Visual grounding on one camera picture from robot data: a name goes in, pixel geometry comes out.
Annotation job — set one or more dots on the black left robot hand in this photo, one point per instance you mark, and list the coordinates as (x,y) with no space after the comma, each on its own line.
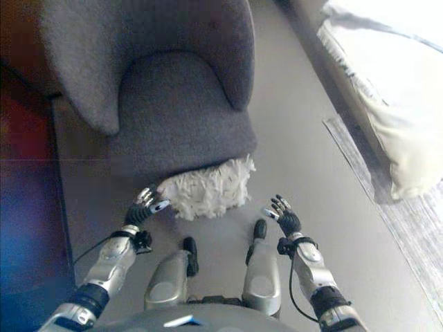
(138,212)

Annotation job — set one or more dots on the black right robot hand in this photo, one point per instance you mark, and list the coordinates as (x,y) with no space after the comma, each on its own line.
(289,221)

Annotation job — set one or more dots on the white fringed cushion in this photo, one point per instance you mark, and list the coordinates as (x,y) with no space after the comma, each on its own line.
(207,193)

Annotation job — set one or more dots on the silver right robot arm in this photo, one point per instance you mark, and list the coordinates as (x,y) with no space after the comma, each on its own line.
(318,269)

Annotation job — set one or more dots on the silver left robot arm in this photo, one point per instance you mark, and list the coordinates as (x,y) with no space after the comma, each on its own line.
(107,263)

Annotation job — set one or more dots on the grey fabric armchair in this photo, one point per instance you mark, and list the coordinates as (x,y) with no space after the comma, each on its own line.
(173,103)

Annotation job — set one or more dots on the grey robot torso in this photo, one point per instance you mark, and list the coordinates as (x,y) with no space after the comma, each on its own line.
(225,318)

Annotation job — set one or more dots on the grey striped rug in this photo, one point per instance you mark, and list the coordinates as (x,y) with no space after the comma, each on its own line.
(408,224)

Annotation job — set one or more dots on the cream white duvet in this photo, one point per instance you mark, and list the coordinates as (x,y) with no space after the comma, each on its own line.
(398,103)

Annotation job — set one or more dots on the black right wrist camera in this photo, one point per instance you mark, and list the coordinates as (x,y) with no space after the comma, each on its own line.
(284,246)

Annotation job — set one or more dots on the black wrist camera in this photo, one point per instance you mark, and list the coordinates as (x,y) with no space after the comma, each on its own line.
(284,246)
(142,242)

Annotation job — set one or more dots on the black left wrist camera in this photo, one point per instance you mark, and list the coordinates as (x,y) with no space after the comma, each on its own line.
(142,242)

